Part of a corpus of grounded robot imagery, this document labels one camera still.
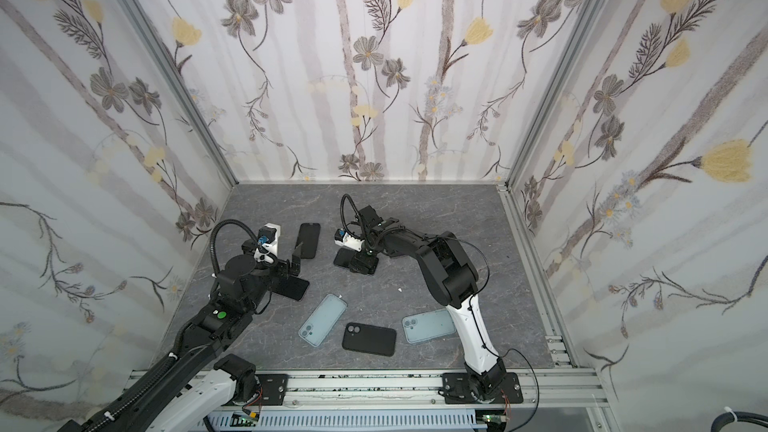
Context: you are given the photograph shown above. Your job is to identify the pale blue phone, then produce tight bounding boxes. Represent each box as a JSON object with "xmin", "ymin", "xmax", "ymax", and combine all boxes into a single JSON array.
[
  {"xmin": 401, "ymin": 309, "xmax": 456, "ymax": 344},
  {"xmin": 298, "ymin": 294, "xmax": 347, "ymax": 348}
]

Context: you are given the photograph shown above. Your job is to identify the small green circuit board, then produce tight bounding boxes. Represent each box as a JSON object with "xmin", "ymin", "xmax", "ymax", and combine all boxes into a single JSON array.
[{"xmin": 230, "ymin": 412, "xmax": 260, "ymax": 427}]

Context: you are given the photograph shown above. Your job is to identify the white slotted cable duct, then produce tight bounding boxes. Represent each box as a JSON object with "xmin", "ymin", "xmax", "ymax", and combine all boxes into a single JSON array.
[{"xmin": 209, "ymin": 409, "xmax": 488, "ymax": 431}]

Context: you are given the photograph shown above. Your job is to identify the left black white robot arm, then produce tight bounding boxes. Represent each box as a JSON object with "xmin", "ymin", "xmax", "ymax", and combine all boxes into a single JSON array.
[{"xmin": 61, "ymin": 237, "xmax": 303, "ymax": 431}]

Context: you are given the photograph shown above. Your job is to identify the black phone case front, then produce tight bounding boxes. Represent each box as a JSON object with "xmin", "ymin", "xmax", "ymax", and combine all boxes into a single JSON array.
[{"xmin": 342, "ymin": 322, "xmax": 397, "ymax": 357}]

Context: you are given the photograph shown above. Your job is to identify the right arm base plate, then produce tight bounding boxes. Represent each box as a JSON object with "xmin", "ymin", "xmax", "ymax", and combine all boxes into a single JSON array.
[{"xmin": 438, "ymin": 372, "xmax": 524, "ymax": 405}]

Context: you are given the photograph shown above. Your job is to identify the pale blue phone right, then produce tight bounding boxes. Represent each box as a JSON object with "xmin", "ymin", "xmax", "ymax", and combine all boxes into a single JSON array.
[{"xmin": 401, "ymin": 309, "xmax": 456, "ymax": 344}]

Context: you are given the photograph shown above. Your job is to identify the pale blue phone left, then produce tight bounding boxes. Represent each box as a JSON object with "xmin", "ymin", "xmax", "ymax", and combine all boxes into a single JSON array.
[{"xmin": 298, "ymin": 294, "xmax": 347, "ymax": 348}]

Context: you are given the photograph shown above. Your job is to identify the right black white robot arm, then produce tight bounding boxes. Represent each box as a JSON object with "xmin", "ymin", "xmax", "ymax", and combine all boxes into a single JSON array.
[{"xmin": 334, "ymin": 206, "xmax": 507, "ymax": 401}]

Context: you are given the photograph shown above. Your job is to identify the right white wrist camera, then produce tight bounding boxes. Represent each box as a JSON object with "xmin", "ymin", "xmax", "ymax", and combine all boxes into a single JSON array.
[{"xmin": 334, "ymin": 229, "xmax": 364, "ymax": 252}]

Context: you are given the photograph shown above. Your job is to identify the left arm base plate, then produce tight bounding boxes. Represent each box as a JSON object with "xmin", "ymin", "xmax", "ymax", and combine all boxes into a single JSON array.
[{"xmin": 244, "ymin": 373, "xmax": 289, "ymax": 408}]

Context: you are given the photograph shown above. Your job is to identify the aluminium front rail frame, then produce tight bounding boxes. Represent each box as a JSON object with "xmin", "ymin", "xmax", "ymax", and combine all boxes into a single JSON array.
[{"xmin": 113, "ymin": 368, "xmax": 619, "ymax": 432}]

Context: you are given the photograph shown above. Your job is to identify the black phone case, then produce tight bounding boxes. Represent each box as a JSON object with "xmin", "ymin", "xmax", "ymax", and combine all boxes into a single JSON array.
[
  {"xmin": 295, "ymin": 223, "xmax": 321, "ymax": 259},
  {"xmin": 342, "ymin": 322, "xmax": 397, "ymax": 357}
]

